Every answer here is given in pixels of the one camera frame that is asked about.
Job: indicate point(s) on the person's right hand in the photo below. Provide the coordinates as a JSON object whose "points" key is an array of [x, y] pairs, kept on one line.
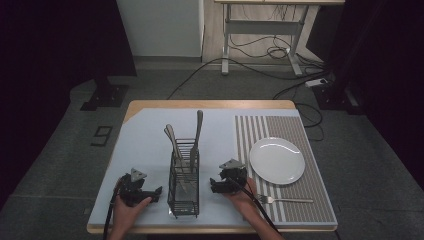
{"points": [[245, 200]]}

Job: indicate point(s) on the silver fork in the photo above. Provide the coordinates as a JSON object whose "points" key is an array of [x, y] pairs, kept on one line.
{"points": [[283, 200]]}

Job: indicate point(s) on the grey striped placemat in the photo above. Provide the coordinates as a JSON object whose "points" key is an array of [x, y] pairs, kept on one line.
{"points": [[310, 200]]}

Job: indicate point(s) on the light blue table mat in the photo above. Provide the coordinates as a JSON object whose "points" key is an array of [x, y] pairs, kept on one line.
{"points": [[146, 146]]}

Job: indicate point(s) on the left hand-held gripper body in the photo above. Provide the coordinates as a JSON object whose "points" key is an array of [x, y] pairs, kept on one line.
{"points": [[130, 191]]}

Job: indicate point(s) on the white round plate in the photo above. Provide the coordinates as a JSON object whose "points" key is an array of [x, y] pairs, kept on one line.
{"points": [[276, 160]]}

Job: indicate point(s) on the silver table knife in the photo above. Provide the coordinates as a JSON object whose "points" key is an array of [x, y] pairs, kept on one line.
{"points": [[198, 133]]}

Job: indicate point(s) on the white power strip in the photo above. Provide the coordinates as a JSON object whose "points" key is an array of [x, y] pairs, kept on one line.
{"points": [[316, 82]]}

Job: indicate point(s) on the wooden table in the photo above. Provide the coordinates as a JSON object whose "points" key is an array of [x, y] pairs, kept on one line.
{"points": [[206, 104]]}

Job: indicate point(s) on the person's left hand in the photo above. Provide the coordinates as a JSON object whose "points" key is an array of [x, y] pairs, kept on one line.
{"points": [[126, 213]]}

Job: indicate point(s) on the white cabinet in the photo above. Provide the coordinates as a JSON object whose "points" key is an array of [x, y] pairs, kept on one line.
{"points": [[160, 26]]}

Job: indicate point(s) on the black curtain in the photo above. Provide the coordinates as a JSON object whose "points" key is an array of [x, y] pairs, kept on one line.
{"points": [[50, 50], [390, 66]]}

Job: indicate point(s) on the black stand base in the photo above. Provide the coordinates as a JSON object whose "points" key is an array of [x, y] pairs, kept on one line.
{"points": [[105, 95], [336, 96]]}

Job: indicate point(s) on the white metal frame desk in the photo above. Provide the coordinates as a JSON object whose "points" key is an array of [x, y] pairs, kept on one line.
{"points": [[263, 27]]}

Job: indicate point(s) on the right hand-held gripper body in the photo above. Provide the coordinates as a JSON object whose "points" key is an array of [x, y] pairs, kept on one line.
{"points": [[235, 175]]}

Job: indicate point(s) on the silver cutlery piece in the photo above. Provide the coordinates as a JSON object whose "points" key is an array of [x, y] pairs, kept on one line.
{"points": [[172, 138], [168, 136]]}

